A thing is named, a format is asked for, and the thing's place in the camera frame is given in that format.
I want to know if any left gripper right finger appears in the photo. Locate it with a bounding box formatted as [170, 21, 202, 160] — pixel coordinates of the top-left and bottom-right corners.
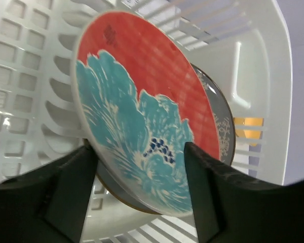
[184, 142, 304, 242]

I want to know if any red teal floral plate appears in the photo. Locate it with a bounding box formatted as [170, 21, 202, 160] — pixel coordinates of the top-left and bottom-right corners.
[70, 10, 219, 217]

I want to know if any yellow square dish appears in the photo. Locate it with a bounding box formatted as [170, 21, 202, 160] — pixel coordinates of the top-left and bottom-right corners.
[234, 117, 263, 140]

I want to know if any grey deer pattern plate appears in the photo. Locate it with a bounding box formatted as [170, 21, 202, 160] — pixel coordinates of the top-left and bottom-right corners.
[96, 65, 236, 215]

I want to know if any white plastic dish basket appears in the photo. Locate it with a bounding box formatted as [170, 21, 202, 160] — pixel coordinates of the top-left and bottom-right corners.
[0, 0, 293, 243]

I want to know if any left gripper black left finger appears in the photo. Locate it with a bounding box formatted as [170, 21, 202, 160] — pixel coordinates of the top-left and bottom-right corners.
[0, 146, 98, 242]

